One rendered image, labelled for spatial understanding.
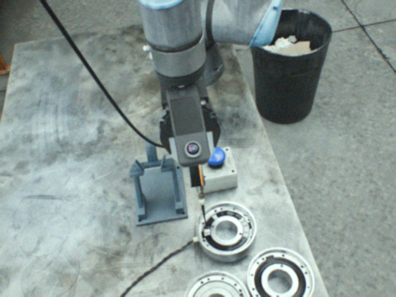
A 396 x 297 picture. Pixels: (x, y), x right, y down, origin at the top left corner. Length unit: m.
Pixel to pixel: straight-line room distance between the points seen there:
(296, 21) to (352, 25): 0.73
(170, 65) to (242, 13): 0.39
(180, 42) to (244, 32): 0.41
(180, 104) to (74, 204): 0.39
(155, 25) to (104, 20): 2.41
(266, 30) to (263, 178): 0.31
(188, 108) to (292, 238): 0.33
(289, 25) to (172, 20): 1.57
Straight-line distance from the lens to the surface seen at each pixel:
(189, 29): 0.54
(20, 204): 0.95
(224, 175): 0.82
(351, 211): 1.81
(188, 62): 0.56
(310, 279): 0.73
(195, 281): 0.72
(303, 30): 2.05
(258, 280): 0.73
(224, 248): 0.75
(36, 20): 3.12
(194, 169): 0.71
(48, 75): 1.22
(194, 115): 0.59
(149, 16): 0.53
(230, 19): 0.94
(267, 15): 0.92
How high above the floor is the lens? 1.50
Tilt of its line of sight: 49 degrees down
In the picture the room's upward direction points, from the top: 8 degrees counter-clockwise
